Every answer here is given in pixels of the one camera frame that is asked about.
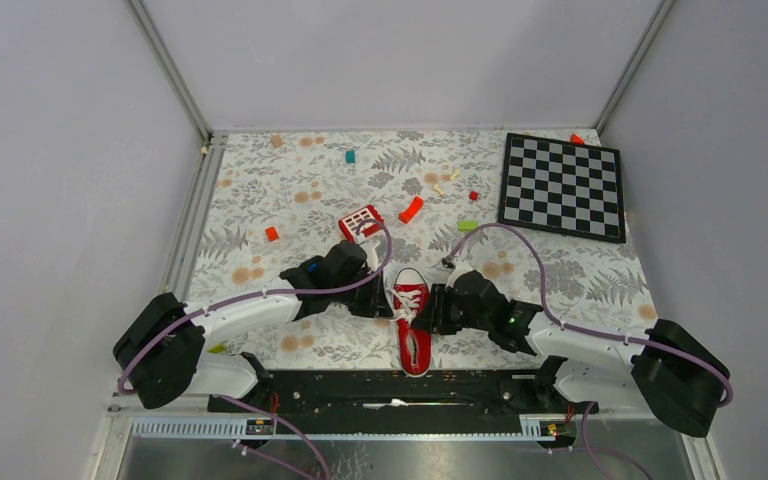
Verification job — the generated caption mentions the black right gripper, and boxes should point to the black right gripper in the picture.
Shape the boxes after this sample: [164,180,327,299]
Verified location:
[410,283,492,335]

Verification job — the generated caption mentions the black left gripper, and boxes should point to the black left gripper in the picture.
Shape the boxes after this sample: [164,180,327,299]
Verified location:
[332,267,394,319]

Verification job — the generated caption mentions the red canvas sneaker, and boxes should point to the red canvas sneaker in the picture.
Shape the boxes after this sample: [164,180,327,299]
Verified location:
[390,267,434,378]

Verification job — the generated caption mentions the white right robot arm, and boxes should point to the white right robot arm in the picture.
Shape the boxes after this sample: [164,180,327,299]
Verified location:
[412,271,729,438]

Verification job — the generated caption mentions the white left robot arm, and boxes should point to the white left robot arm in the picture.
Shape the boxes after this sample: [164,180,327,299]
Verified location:
[112,239,392,411]

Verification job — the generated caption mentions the red white window brick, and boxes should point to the red white window brick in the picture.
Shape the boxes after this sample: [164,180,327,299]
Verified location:
[337,204,383,243]

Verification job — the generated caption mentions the green rectangular block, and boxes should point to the green rectangular block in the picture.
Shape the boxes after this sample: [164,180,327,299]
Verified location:
[457,220,480,232]

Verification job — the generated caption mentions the small orange cube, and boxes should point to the small orange cube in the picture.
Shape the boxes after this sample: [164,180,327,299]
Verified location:
[265,227,280,242]

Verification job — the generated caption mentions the orange red curved block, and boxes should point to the orange red curved block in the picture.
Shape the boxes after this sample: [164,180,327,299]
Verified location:
[398,196,424,224]

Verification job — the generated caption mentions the floral patterned table mat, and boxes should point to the floral patterned table mat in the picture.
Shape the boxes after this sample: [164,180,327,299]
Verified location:
[188,129,670,372]

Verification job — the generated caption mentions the black grey chessboard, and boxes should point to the black grey chessboard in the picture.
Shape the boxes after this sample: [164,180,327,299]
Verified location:
[497,133,627,244]

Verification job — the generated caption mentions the yellow green block stack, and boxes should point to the yellow green block stack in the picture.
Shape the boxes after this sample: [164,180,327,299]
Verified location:
[208,343,228,354]

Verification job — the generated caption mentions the orange block behind chessboard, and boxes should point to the orange block behind chessboard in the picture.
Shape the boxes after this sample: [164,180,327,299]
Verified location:
[569,133,585,145]

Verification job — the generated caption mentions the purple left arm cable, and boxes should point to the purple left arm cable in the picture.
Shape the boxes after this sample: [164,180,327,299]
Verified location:
[116,218,395,480]

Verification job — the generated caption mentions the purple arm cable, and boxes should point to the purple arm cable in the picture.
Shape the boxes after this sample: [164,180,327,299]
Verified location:
[116,218,395,480]
[443,223,735,480]

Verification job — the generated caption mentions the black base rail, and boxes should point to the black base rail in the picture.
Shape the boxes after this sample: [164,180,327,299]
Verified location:
[208,369,587,435]

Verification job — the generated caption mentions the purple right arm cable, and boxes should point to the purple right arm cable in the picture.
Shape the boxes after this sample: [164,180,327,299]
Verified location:
[443,223,735,480]

